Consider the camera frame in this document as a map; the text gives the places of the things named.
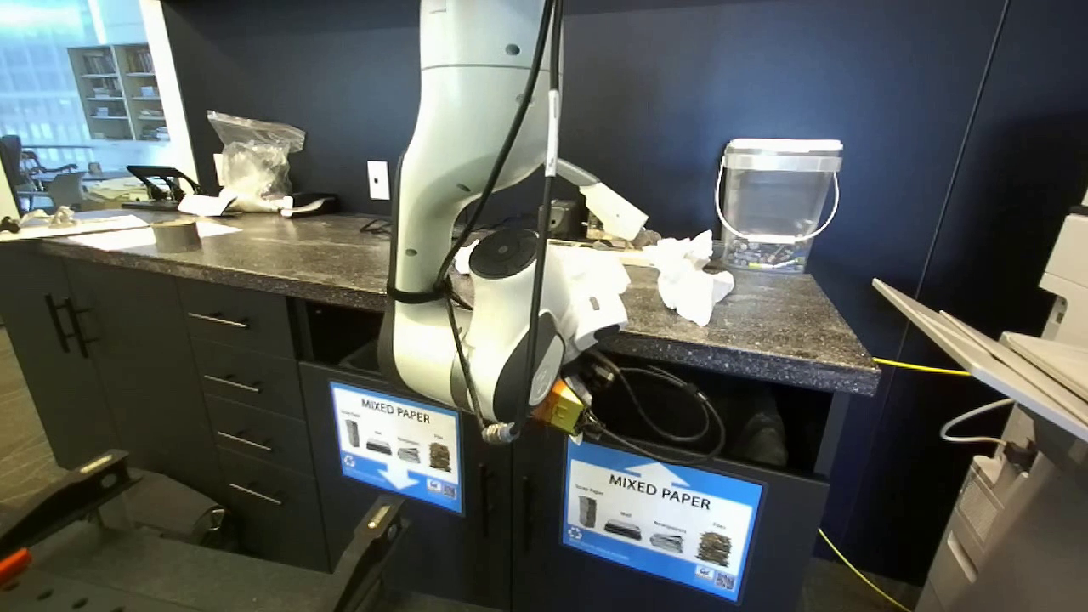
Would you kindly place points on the clear plastic bag with contents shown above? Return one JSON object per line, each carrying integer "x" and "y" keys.
{"x": 255, "y": 165}

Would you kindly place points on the dark counter cabinet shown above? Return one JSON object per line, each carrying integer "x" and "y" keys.
{"x": 122, "y": 375}

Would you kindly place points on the beige masking tape roll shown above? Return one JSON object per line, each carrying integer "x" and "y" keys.
{"x": 176, "y": 234}

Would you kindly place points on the dark bin cabinet door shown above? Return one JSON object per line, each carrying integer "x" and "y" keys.
{"x": 394, "y": 555}
{"x": 792, "y": 532}

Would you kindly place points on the black desk stand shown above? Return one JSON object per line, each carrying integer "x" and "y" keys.
{"x": 158, "y": 170}

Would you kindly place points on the white office printer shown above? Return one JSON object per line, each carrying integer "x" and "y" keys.
{"x": 1021, "y": 512}

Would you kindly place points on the black chair with armrests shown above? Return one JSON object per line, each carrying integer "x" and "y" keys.
{"x": 368, "y": 547}

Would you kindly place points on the window with white frame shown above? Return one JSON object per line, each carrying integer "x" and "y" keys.
{"x": 69, "y": 69}

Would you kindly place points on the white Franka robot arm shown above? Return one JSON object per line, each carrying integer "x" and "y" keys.
{"x": 462, "y": 170}

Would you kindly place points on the small white wall plate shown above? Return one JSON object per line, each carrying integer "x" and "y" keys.
{"x": 379, "y": 181}

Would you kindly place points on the large white paper sheet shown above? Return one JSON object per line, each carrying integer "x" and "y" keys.
{"x": 119, "y": 238}

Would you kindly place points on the white and black stapler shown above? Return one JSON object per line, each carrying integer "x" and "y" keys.
{"x": 307, "y": 208}

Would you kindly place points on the white booklet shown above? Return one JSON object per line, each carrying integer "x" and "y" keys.
{"x": 208, "y": 206}

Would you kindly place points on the blue sign with down arrow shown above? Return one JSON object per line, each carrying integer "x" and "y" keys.
{"x": 391, "y": 454}

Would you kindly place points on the blue sign with up arrow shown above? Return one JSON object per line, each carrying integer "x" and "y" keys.
{"x": 665, "y": 515}

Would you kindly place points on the clear plastic bucket with lid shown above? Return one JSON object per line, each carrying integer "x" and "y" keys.
{"x": 782, "y": 206}

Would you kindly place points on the black bin with liner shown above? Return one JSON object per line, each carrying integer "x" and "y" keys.
{"x": 760, "y": 436}

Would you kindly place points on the white crumpled paper ball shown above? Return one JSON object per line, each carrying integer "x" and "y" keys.
{"x": 697, "y": 294}
{"x": 684, "y": 254}

